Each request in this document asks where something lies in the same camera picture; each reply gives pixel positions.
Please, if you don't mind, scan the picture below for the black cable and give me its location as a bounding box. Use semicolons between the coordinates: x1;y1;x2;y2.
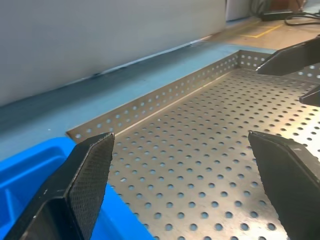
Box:
283;11;320;27

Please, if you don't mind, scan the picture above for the black power adapter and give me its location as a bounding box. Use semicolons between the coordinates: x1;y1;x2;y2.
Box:
260;8;296;22

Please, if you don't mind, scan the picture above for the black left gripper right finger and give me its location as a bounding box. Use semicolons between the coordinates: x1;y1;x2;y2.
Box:
247;130;320;240

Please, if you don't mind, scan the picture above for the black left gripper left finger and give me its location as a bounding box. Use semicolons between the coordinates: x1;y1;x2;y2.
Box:
4;132;116;240

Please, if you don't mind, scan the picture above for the blue plastic bin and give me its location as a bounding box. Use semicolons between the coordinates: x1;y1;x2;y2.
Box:
0;136;157;240

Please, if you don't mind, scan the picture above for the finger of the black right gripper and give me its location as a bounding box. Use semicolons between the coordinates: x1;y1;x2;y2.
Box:
256;35;320;76
298;85;320;107

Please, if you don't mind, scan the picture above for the perforated stainless steel tray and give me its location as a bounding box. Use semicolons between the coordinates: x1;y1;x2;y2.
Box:
65;49;320;240

